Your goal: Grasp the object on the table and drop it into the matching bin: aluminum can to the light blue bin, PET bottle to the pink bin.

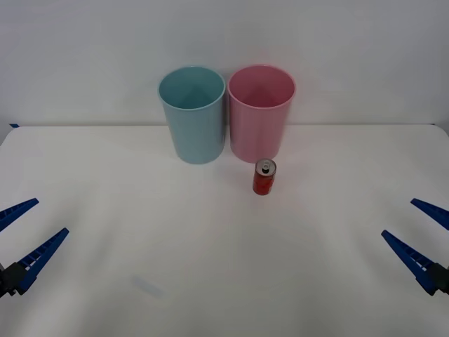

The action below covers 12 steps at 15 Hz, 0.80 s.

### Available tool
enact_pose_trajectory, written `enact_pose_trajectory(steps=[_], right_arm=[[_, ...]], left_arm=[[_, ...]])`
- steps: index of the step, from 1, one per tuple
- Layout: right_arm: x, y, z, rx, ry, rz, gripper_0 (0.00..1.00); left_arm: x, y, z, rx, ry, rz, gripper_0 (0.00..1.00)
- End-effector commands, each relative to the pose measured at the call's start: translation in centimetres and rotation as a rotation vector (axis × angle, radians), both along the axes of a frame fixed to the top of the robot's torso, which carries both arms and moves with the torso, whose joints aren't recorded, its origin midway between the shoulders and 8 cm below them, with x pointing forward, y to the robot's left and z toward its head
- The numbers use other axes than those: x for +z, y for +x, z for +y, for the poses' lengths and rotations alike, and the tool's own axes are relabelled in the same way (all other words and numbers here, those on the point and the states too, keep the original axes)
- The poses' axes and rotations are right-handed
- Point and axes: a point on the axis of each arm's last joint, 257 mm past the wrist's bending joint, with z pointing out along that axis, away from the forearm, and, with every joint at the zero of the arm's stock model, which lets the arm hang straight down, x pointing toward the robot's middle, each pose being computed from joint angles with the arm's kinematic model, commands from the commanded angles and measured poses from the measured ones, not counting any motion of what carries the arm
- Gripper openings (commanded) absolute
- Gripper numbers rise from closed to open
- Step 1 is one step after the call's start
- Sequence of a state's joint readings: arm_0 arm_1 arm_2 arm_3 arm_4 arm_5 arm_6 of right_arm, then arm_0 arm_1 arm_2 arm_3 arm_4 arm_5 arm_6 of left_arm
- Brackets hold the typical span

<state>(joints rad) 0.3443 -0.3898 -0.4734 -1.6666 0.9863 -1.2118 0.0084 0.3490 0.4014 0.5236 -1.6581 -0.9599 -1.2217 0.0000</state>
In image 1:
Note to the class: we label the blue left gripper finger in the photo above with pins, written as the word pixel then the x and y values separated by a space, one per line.
pixel 15 211
pixel 38 256

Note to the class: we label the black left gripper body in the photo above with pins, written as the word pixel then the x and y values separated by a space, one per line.
pixel 3 284

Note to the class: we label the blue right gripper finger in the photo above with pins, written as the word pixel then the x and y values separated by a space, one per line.
pixel 410 258
pixel 433 210

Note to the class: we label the red drink can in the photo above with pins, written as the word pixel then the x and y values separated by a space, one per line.
pixel 263 183

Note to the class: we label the pink plastic bin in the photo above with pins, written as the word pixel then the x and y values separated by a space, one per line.
pixel 257 133

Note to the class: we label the pale blue plastic bin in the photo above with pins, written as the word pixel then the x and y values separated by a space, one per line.
pixel 196 133

